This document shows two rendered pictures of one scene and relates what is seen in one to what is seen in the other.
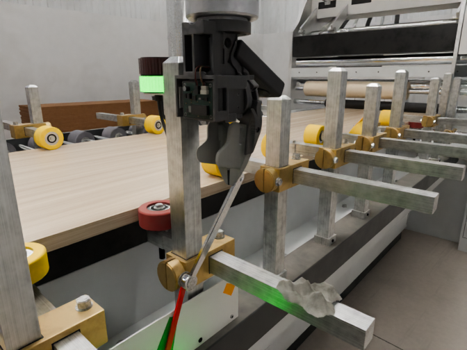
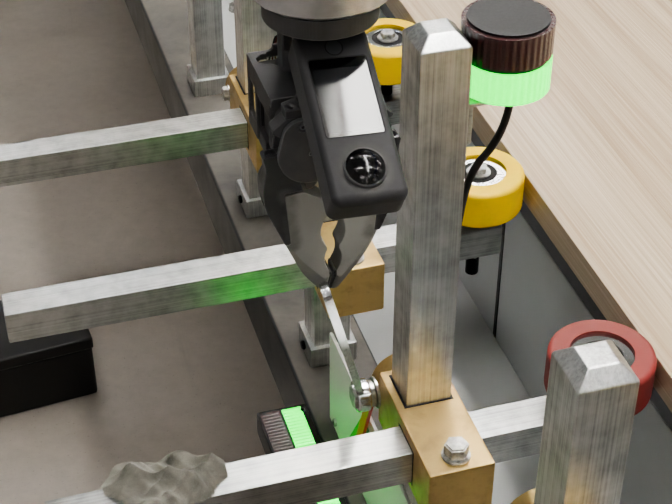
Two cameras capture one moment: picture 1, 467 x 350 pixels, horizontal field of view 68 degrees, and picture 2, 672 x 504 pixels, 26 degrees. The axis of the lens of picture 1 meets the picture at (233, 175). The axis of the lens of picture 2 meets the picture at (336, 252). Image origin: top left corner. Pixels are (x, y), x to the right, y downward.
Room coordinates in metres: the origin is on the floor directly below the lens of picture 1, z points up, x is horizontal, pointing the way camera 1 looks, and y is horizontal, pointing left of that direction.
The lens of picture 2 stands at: (0.89, -0.65, 1.61)
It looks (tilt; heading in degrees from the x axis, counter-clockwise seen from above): 37 degrees down; 122
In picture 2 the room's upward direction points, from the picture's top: straight up
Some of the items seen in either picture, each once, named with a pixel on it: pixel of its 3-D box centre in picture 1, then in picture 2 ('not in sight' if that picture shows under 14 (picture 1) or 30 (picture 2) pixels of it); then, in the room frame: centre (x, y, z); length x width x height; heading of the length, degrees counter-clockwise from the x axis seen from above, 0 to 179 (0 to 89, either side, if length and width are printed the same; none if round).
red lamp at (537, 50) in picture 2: (159, 66); (507, 33); (0.54, 0.11, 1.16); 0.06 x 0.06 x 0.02
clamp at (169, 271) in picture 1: (197, 260); (433, 430); (0.53, 0.06, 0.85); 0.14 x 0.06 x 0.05; 138
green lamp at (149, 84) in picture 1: (160, 83); (504, 67); (0.54, 0.11, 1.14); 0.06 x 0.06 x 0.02
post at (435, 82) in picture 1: (428, 129); not in sight; (1.64, -0.92, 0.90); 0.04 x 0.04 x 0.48; 48
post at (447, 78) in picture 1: (440, 119); not in sight; (1.82, -1.08, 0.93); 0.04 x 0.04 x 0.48; 48
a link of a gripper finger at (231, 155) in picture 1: (230, 156); (297, 220); (0.45, 0.00, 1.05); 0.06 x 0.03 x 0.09; 139
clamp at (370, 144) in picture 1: (370, 142); not in sight; (1.09, -0.44, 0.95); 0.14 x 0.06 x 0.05; 138
